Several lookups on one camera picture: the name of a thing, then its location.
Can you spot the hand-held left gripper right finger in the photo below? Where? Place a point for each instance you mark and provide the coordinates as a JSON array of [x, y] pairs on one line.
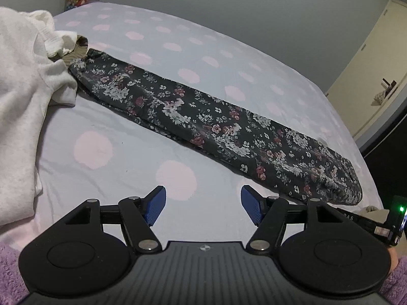
[[251, 205]]

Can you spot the floral pouch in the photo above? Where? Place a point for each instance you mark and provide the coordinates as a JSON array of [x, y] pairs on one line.
[[379, 98]]

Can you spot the person's right forearm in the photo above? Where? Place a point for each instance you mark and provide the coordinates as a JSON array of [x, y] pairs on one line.
[[397, 286]]

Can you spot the cream door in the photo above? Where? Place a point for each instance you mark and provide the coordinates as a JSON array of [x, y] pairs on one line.
[[365, 70]]

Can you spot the person's purple fleece clothing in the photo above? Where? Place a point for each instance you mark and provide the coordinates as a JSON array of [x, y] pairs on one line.
[[9, 276]]

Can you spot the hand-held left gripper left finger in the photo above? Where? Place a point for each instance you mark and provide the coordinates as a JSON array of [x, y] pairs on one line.
[[155, 206]]

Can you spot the black sliding wardrobe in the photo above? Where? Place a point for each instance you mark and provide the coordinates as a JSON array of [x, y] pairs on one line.
[[391, 152]]

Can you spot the dark floral pants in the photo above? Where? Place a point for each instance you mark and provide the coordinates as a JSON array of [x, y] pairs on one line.
[[222, 133]]

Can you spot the bed with dotted sheet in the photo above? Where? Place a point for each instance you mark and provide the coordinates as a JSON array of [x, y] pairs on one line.
[[127, 117]]

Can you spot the white sweatshirt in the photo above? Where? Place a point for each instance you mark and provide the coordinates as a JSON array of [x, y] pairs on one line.
[[19, 101]]

